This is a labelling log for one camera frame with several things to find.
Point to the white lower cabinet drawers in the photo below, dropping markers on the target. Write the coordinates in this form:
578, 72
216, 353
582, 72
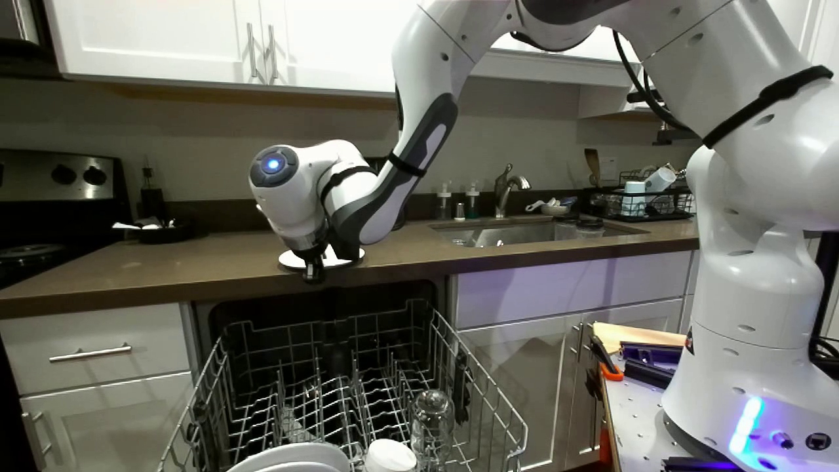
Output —
101, 392

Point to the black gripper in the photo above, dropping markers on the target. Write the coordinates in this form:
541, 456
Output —
312, 260

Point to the clear glass in rack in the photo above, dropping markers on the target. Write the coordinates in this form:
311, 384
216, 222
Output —
431, 420

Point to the chrome sink faucet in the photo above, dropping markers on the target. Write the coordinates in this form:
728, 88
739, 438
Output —
503, 186

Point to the black orange clamp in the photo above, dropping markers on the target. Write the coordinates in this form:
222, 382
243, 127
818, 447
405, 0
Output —
607, 366

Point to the white round plate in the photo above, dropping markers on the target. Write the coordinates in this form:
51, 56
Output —
291, 260

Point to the white cup in rack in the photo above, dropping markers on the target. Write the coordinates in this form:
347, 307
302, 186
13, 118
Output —
385, 455

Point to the white upper cabinets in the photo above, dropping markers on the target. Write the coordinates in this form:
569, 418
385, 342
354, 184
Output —
336, 46

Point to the steel kitchen sink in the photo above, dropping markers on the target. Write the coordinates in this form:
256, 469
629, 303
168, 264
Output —
524, 232

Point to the wire dishwasher rack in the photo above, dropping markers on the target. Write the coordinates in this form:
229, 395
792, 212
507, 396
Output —
345, 382

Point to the black dish drying rack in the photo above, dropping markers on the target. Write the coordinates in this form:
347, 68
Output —
662, 195

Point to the black bottle on counter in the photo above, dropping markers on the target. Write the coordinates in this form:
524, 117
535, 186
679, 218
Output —
149, 197

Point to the black stove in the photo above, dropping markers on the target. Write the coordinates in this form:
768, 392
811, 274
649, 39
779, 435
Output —
55, 207

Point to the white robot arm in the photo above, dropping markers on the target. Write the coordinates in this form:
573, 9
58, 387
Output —
763, 176

